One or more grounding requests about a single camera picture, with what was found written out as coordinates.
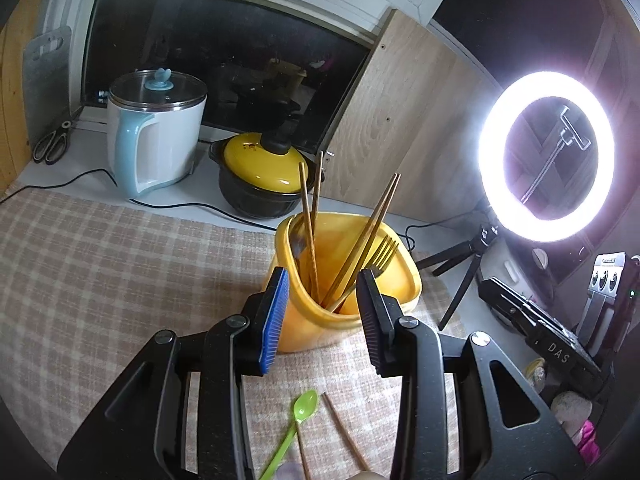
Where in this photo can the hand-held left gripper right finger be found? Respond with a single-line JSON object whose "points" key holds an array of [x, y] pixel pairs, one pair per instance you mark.
{"points": [[375, 320]]}

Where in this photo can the light wooden board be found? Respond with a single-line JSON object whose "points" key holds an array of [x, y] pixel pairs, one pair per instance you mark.
{"points": [[400, 110]]}

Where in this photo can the grey cutting board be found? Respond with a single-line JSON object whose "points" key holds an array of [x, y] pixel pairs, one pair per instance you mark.
{"points": [[47, 90]]}

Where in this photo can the green plastic spoon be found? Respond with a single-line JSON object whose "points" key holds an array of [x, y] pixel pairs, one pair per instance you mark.
{"points": [[306, 402]]}

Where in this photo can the white electric kettle pot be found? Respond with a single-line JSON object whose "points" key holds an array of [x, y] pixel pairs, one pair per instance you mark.
{"points": [[170, 150]]}

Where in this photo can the checked cloth mat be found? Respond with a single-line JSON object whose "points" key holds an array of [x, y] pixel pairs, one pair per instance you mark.
{"points": [[125, 260]]}

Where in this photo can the metal fork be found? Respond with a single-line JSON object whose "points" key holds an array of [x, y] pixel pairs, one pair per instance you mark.
{"points": [[384, 257]]}

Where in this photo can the black scissors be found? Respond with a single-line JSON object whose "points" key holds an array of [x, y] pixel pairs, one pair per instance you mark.
{"points": [[64, 127]]}

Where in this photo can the black pot with yellow lid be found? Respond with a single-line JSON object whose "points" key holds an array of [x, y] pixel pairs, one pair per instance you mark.
{"points": [[255, 160]]}

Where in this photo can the wooden chopstick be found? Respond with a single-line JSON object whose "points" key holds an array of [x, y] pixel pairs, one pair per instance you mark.
{"points": [[345, 430], [303, 452], [317, 180], [370, 221], [306, 210], [379, 222]]}

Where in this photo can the orange pine plank panel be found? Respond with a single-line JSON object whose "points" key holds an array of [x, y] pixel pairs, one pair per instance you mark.
{"points": [[12, 110]]}

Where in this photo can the yellow plastic container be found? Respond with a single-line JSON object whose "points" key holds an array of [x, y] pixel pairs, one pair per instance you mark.
{"points": [[305, 335]]}

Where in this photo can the black mini tripod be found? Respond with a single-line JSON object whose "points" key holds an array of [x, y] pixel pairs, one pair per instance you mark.
{"points": [[460, 292]]}

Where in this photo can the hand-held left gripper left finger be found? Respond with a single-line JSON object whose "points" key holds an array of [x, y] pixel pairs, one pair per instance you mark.
{"points": [[275, 320]]}

